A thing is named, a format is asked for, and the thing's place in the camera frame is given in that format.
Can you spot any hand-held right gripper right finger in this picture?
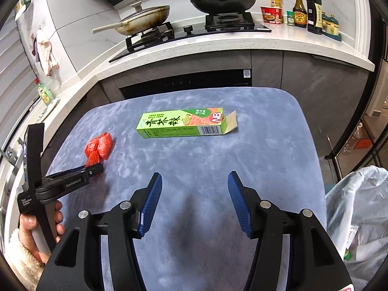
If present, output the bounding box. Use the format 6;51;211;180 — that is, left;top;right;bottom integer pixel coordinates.
228;171;354;291

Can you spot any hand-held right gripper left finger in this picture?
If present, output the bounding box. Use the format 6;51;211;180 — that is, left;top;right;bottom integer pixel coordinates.
36;172;163;291

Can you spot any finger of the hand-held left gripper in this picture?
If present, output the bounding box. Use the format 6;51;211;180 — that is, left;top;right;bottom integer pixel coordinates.
36;163;104;204

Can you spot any red plastic bag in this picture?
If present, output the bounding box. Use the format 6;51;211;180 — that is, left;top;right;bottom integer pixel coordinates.
84;132;114;168

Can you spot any green cardboard box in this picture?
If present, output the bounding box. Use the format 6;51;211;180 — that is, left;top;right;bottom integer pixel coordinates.
135;107;238;139

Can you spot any person's left forearm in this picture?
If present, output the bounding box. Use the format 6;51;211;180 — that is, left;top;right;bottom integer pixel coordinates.
4;239;46;291

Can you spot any person's left hand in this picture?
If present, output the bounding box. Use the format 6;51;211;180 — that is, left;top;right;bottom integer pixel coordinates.
18;201;65;264

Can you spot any blue-grey table mat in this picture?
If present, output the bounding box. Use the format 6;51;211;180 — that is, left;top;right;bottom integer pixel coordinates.
45;87;326;291

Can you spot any green dish soap bottle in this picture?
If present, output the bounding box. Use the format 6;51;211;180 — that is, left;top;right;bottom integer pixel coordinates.
36;79;55;107

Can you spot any black framed glass door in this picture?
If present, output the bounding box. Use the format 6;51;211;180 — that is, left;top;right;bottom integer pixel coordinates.
326;45;388;176

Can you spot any hanging pink towel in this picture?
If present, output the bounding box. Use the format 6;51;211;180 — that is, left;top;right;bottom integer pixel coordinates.
30;29;59;78

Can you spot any black built-in appliance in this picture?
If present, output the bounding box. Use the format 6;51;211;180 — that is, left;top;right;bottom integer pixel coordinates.
119;67;253;100

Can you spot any clear plastic bottle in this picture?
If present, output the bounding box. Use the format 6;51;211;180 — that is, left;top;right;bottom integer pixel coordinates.
346;127;363;152

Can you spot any grey kitchen cabinet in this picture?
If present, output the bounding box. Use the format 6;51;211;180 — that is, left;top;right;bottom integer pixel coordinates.
91;48;363;160

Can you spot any black gas stove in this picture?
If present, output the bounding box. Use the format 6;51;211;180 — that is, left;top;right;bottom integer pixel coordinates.
108;11;272;64

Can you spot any frying pan with glass lid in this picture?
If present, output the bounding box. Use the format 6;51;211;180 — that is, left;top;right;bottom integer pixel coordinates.
92;1;171;36

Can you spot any red instant noodle cup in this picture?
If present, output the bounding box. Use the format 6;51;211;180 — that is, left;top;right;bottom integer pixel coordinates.
260;6;284;25

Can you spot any brown sauce bottle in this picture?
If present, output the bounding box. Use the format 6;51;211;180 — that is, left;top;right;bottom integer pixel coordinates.
292;0;308;29

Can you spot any blue condiment rack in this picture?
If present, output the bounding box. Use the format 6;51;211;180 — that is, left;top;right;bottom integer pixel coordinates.
321;14;343;42

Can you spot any large dark soy sauce bottle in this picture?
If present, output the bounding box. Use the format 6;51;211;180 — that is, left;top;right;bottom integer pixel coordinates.
305;0;323;35

